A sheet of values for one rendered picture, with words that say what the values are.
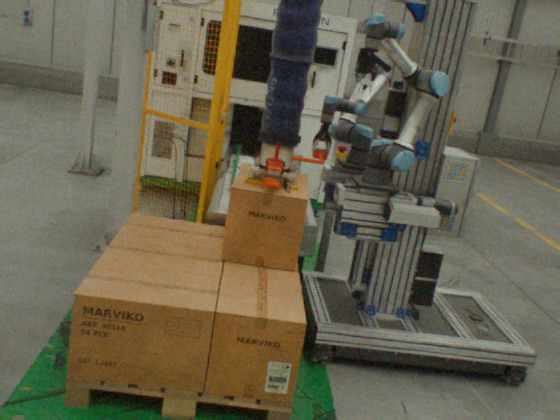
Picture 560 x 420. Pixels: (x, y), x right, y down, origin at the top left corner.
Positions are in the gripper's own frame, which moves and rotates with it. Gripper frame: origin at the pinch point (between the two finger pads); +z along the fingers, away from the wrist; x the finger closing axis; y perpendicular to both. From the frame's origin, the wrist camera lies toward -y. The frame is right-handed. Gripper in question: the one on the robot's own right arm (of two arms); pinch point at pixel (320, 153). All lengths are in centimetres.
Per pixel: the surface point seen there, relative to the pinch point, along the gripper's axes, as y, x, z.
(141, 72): -72, -126, -24
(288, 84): 40, -26, -40
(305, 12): 42, -23, -76
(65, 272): -18, -150, 108
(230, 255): 60, -42, 51
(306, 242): -6, 2, 58
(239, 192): 61, -42, 16
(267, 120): 36, -34, -19
